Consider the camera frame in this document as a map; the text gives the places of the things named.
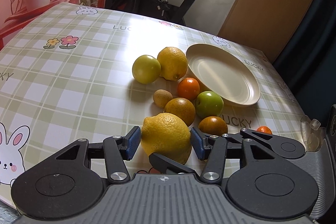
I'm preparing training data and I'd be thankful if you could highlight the yellow-green apple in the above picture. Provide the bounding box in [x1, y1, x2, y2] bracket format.
[132, 55, 161, 85]

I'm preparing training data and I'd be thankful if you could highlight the cream round plate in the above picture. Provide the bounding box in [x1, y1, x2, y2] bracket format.
[186, 44, 261, 107]

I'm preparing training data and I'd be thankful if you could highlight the small orange tangerine right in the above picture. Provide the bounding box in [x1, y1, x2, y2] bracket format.
[256, 126, 272, 135]

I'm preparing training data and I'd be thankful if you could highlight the green apple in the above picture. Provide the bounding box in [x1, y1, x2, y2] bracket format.
[195, 91, 224, 119]

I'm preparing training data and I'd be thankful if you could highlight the yellow lemon far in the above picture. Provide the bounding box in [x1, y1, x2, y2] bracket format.
[157, 47, 188, 81]

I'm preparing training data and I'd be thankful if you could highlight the large yellow lemon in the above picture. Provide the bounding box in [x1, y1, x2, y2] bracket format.
[141, 113, 192, 164]

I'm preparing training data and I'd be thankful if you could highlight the brownish orange fruit middle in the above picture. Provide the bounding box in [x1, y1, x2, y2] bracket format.
[164, 98, 196, 126]

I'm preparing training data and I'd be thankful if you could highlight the brownish orange fruit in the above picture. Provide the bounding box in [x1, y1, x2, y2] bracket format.
[198, 116, 228, 136]
[164, 98, 196, 126]

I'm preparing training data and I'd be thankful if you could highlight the green plaid bunny tablecloth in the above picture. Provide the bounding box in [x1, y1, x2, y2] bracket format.
[1, 3, 303, 168]

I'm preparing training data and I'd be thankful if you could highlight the small tan kiwi fruit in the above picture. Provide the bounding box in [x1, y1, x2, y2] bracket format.
[153, 89, 173, 109]

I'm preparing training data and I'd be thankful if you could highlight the brownish orange fruit near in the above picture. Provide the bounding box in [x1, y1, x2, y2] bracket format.
[198, 116, 228, 136]

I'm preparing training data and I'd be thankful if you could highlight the clear plastic corner guard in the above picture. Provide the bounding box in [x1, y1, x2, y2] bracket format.
[300, 115, 321, 152]

